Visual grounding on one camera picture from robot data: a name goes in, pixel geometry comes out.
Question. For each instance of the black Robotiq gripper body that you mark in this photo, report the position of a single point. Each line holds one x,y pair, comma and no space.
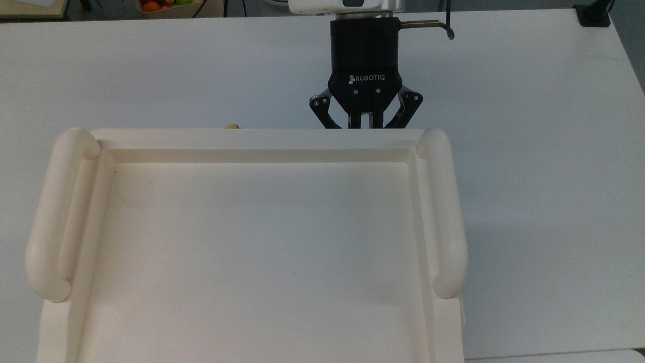
365,55

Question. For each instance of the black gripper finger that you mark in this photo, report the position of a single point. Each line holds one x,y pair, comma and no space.
322,105
409,103

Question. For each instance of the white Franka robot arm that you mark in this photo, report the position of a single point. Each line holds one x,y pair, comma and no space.
312,6

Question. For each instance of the cardboard box of fruit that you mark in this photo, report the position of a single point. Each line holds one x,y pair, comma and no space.
211,9

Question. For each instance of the white plastic tray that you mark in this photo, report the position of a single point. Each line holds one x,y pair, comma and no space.
252,252

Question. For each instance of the toy orange fruit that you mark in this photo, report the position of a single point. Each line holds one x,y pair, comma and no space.
151,6

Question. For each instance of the black clamp with pole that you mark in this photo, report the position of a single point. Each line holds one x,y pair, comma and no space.
594,15

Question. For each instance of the light wooden board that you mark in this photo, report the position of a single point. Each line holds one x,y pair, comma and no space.
30,11

